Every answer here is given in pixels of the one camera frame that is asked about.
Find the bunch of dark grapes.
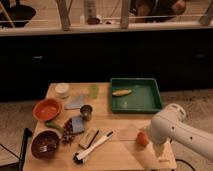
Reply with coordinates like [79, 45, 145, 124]
[62, 119, 74, 144]

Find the white round container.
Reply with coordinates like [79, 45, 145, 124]
[54, 83, 69, 98]

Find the black round stool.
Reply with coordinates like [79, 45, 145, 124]
[0, 0, 36, 28]

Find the white handled brush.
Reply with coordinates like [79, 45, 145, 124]
[73, 131, 114, 164]

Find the light green cup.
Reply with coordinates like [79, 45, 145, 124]
[88, 84, 99, 99]

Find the green plastic tray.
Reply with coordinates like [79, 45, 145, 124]
[109, 78, 163, 114]

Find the grey blue cloth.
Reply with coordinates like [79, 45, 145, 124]
[64, 95, 84, 110]

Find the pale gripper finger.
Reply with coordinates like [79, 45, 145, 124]
[153, 144, 165, 158]

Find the wooden block with black edge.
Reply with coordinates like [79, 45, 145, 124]
[79, 127, 99, 149]

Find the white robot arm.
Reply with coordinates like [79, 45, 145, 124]
[145, 103, 213, 162]

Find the dark maroon bowl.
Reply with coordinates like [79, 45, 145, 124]
[31, 130, 59, 160]

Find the black cable on floor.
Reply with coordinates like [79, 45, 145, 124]
[174, 158, 198, 171]

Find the red apple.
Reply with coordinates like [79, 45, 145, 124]
[136, 132, 149, 147]

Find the orange bowl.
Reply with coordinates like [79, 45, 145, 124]
[33, 98, 62, 121]

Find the black chair frame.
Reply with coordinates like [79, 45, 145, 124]
[0, 128, 32, 171]

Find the small metal cup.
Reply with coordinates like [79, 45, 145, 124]
[80, 105, 93, 121]

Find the silver fork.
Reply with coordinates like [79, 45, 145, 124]
[39, 144, 57, 153]

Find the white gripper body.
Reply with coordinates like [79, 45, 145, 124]
[141, 126, 167, 148]

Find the green pepper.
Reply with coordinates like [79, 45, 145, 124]
[45, 121, 63, 132]

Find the blue grey sponge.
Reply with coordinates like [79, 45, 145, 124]
[72, 116, 85, 134]

